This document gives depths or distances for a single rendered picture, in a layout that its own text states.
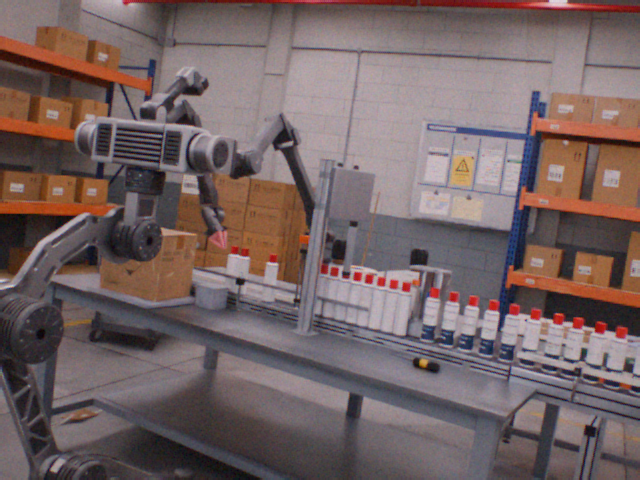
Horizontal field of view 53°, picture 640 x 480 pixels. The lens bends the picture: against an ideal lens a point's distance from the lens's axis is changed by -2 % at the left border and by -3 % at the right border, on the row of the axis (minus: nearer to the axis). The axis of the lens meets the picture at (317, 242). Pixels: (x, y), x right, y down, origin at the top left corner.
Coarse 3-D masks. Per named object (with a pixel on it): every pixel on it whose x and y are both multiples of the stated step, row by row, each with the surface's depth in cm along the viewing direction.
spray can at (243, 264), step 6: (246, 252) 287; (240, 258) 286; (246, 258) 286; (240, 264) 286; (246, 264) 286; (240, 270) 286; (246, 270) 287; (246, 276) 288; (246, 282) 288; (234, 288) 288; (246, 288) 289; (234, 294) 288; (240, 294) 287
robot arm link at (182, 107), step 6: (174, 102) 272; (180, 102) 271; (186, 102) 273; (174, 108) 268; (180, 108) 270; (186, 108) 273; (192, 108) 276; (168, 114) 265; (174, 114) 268; (180, 114) 271; (186, 114) 276; (192, 114) 277; (168, 120) 264; (174, 120) 268; (180, 120) 278; (186, 120) 277
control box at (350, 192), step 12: (336, 168) 245; (336, 180) 245; (348, 180) 247; (360, 180) 249; (372, 180) 251; (336, 192) 246; (348, 192) 248; (360, 192) 250; (372, 192) 252; (336, 204) 246; (348, 204) 248; (360, 204) 251; (336, 216) 247; (348, 216) 249; (360, 216) 251
